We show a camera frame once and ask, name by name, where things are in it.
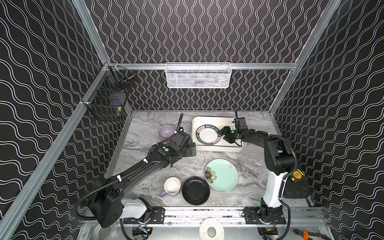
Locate green rimmed lettered plate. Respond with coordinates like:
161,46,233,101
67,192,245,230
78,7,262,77
196,125,222,146

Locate mint green flower plate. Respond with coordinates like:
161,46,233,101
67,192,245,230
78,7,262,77
205,159,239,192

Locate black plate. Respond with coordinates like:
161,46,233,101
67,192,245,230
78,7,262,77
182,176,211,206

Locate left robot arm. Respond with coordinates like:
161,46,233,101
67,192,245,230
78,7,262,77
73,142,197,228

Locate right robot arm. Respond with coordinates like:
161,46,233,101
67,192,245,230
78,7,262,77
220,127,297,223

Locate white plastic bin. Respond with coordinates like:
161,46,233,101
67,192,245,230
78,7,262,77
192,116,247,152

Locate lavender patterned bowl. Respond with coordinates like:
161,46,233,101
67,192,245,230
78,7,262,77
158,125,175,140

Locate purple mug white inside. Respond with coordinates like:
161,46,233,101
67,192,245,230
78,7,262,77
160,177,182,197

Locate white tape roll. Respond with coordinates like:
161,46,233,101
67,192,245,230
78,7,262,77
199,218,225,240

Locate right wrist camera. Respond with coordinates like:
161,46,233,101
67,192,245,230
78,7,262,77
234,117,248,132

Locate clear wire wall basket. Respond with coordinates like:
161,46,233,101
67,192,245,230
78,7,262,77
165,62,232,89

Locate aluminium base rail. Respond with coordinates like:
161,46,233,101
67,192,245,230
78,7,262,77
123,207,325,227

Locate black wire wall basket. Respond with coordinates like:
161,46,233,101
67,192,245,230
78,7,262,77
82,62,137,123

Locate orange handled pliers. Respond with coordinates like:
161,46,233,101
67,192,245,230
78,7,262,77
294,229,331,240

